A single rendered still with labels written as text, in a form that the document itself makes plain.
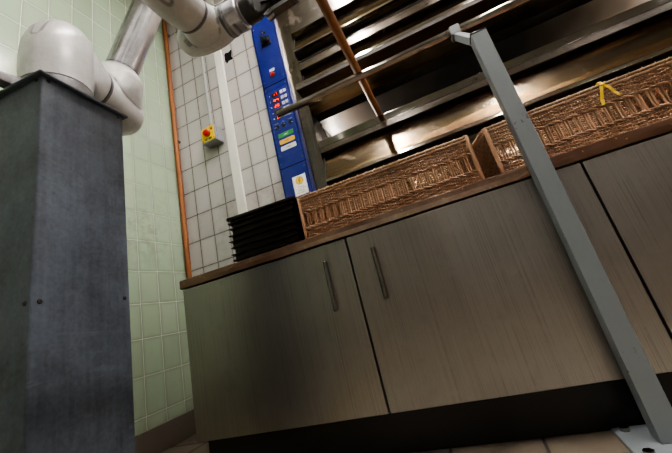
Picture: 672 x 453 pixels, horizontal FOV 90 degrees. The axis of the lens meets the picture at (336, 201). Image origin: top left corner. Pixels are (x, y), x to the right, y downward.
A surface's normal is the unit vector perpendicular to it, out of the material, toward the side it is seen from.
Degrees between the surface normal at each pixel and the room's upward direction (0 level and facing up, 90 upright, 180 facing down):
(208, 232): 90
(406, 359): 90
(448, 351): 90
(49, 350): 90
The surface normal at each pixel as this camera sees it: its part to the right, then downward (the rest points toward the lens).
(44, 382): 0.92, -0.31
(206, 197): -0.36, -0.22
